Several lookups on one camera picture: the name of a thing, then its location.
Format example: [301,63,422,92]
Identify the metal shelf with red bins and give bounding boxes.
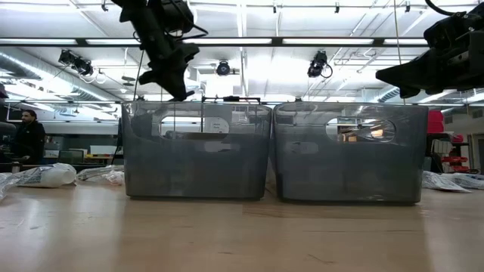
[427,109,474,175]

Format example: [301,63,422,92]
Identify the black overhead camera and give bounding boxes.
[216,60,232,77]

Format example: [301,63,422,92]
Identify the person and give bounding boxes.
[12,109,47,166]

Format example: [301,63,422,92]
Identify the black rig-mounted camera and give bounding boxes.
[306,50,334,79]
[57,48,95,77]

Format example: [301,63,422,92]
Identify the green toothbrush in clear pack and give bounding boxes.
[422,170,473,193]

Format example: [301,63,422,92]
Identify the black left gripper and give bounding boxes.
[119,0,200,102]

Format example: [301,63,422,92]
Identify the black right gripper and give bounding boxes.
[375,39,484,99]

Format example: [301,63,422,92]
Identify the grey translucent plastic bin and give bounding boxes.
[271,101,430,206]
[120,100,273,201]

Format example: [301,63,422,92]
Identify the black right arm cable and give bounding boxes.
[424,0,457,17]

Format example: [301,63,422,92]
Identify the black overhead rig bar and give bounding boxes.
[0,36,430,48]

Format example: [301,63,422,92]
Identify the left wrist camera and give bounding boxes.
[160,0,196,34]

